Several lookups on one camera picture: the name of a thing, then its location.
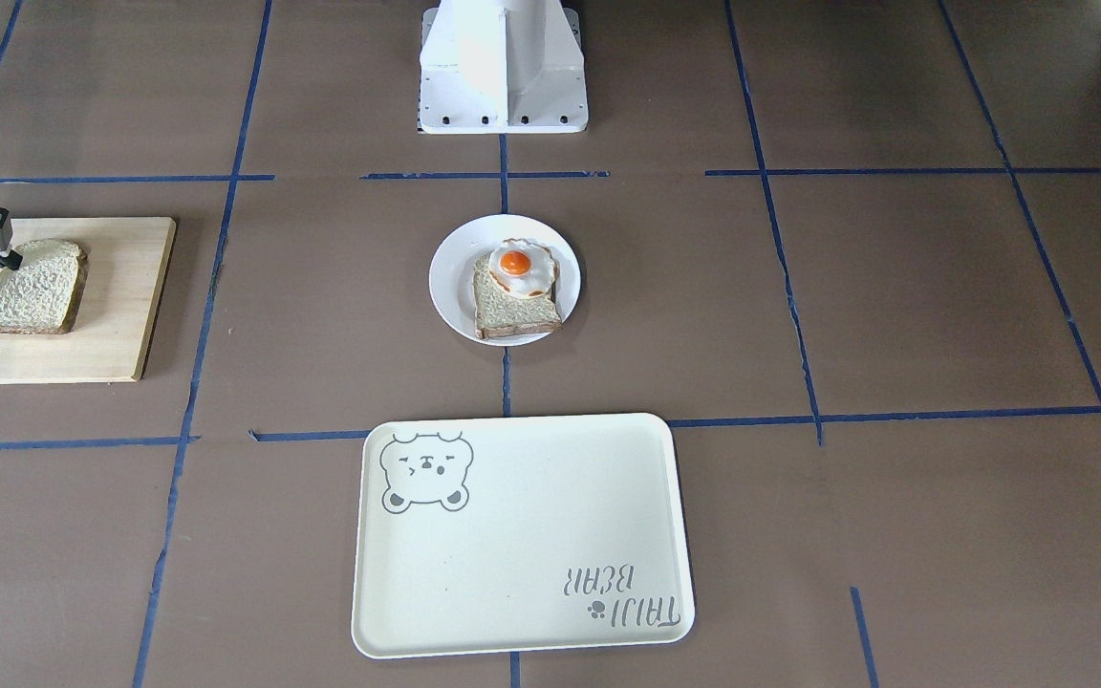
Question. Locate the fried egg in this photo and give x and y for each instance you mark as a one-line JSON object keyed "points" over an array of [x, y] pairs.
{"points": [[523, 268]]}

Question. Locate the cream bear tray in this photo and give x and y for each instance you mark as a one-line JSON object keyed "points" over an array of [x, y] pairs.
{"points": [[520, 534]]}

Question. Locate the white bread slice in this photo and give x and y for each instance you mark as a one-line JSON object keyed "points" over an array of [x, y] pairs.
{"points": [[43, 295]]}

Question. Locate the white round plate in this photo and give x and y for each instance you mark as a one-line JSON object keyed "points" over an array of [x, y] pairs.
{"points": [[451, 271]]}

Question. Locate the white mounting column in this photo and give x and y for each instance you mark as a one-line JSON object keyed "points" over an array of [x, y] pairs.
{"points": [[502, 67]]}

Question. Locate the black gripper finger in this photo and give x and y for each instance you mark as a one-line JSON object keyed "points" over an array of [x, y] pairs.
{"points": [[10, 259]]}

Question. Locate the brown bread slice on plate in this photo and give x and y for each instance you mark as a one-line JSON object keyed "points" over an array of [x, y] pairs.
{"points": [[500, 315]]}

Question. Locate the wooden cutting board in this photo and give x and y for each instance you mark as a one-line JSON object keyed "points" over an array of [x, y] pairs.
{"points": [[127, 264]]}

